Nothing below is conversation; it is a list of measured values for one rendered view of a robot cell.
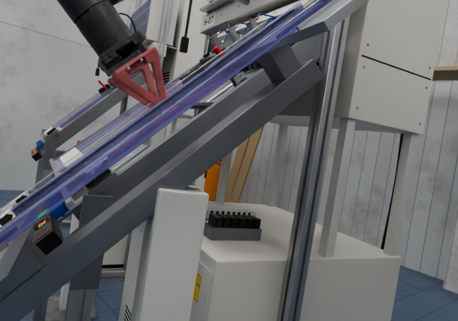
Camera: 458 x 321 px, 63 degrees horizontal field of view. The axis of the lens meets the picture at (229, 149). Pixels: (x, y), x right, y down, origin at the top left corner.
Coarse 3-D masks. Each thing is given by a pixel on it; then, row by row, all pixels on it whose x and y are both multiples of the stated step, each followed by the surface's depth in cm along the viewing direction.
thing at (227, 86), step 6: (240, 72) 100; (246, 72) 95; (252, 72) 93; (228, 84) 95; (216, 90) 97; (222, 90) 92; (228, 90) 90; (210, 96) 94; (216, 96) 89; (222, 96) 88; (198, 102) 95; (204, 102) 92; (210, 102) 89; (192, 108) 114; (198, 108) 110; (204, 108) 106
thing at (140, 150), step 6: (138, 150) 84; (144, 150) 82; (126, 156) 86; (132, 156) 83; (138, 156) 80; (120, 162) 84; (126, 162) 81; (108, 168) 85; (114, 168) 82; (120, 168) 80; (78, 192) 79; (84, 192) 77; (78, 198) 76
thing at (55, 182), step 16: (288, 16) 49; (256, 32) 48; (240, 48) 47; (224, 64) 46; (192, 80) 45; (176, 96) 44; (144, 112) 44; (128, 128) 43; (112, 144) 42; (80, 160) 41; (64, 176) 41; (48, 192) 40; (16, 208) 40
